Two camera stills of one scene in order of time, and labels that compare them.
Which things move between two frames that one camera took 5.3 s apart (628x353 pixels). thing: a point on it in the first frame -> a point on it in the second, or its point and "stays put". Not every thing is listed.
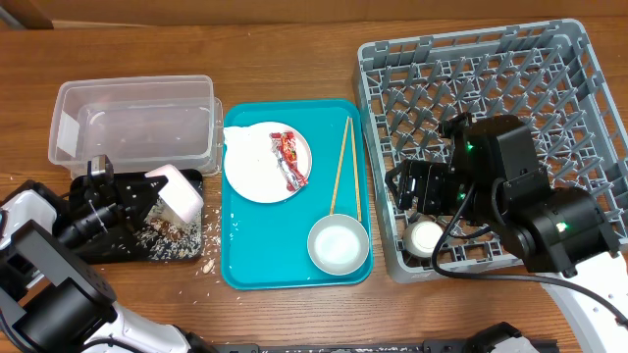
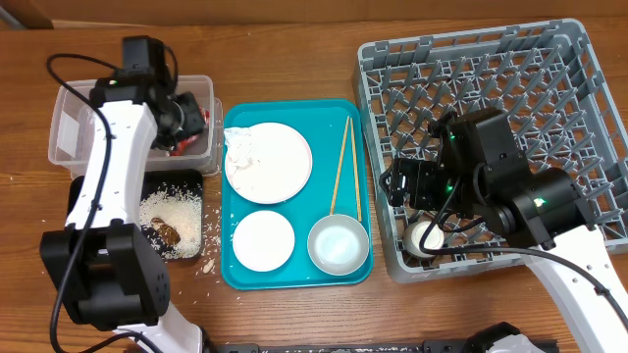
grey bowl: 338,244 stays put
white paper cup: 422,236 stays put
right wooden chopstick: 355,173 stays put
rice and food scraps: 166,236 stays put
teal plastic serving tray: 265,245 stays put
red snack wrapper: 285,150 -> 183,143
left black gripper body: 112,196 -> 184,122
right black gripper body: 440,191 stays put
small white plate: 178,196 -> 263,240
